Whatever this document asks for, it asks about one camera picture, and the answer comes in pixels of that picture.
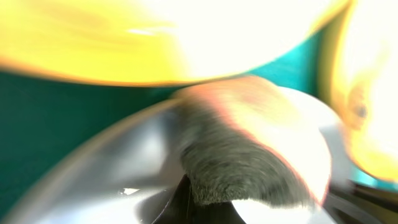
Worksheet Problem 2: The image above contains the yellow plate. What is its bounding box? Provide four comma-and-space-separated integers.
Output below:
318, 0, 397, 182
1, 0, 347, 86

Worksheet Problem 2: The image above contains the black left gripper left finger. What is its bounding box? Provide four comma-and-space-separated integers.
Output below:
152, 175, 195, 224

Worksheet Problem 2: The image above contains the orange green scrub sponge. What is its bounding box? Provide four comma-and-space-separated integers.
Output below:
173, 76, 331, 208

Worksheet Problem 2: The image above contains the white plate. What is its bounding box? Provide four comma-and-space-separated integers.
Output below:
4, 100, 301, 224

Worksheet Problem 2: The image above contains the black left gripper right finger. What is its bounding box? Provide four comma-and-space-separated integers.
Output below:
194, 202, 246, 224

